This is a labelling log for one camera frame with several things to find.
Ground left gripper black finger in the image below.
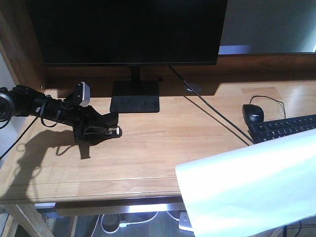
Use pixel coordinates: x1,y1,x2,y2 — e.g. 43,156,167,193
95,112,119,128
78,140,90,159

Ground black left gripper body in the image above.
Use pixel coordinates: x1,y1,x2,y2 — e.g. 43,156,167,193
58,105,99,142

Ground black stapler with orange label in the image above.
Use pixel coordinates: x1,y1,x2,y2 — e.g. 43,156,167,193
83,125,122,141

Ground white paper sheets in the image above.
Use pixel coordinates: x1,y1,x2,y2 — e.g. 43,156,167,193
175,130,316,237

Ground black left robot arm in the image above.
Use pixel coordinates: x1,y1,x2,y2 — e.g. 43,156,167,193
0,82,122,147

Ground wooden desk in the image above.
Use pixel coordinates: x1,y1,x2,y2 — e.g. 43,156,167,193
0,0,316,237

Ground black monitor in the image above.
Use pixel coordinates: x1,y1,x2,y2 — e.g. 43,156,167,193
26,0,228,113

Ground black computer mouse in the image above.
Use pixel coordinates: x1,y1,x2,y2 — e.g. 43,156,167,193
242,104,264,125

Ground black keyboard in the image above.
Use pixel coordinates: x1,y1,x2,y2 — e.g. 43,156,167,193
248,114,316,144

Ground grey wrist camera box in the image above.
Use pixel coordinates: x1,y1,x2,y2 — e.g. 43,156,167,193
64,82,90,108

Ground long white floor cable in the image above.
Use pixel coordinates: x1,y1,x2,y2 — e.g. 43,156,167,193
92,211,182,237

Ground black monitor cable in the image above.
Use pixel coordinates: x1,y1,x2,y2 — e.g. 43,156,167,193
168,65,255,145

